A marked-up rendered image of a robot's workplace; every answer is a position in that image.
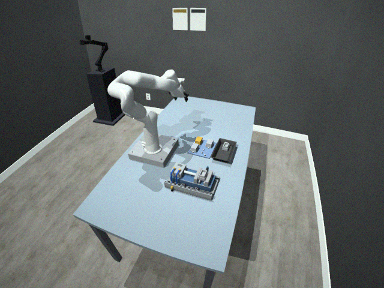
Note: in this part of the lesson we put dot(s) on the yellow block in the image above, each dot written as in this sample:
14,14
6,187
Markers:
198,140

